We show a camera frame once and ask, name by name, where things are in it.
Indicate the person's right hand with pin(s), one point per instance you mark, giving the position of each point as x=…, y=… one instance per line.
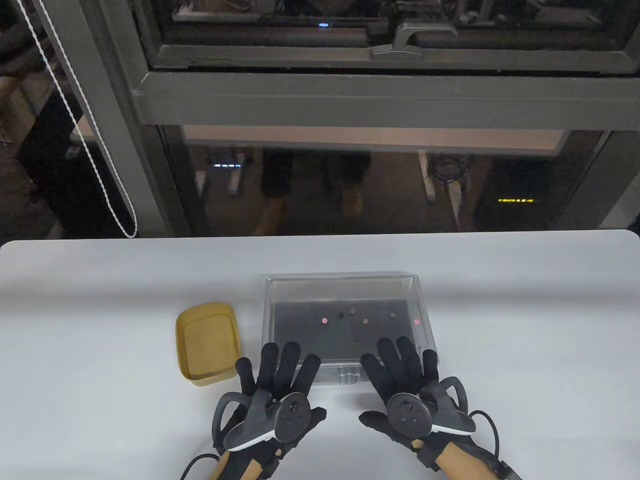
x=400, y=365

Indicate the person's left hand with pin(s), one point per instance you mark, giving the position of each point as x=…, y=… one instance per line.
x=280, y=370

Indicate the clear plastic drawer organizer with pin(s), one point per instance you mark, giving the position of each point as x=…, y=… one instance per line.
x=300, y=325

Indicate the small buttons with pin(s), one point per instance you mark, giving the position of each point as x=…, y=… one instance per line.
x=325, y=320

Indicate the yellow bento box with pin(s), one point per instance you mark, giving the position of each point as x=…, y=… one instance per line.
x=207, y=345

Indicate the black right forearm sensor box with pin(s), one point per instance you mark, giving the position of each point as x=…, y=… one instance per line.
x=510, y=472

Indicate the person's left forearm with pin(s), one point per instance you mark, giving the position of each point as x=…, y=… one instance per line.
x=225, y=467

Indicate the black and white right controller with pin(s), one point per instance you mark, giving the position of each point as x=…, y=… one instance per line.
x=407, y=412

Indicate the grey metal window frame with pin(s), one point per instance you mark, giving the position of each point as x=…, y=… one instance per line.
x=350, y=100

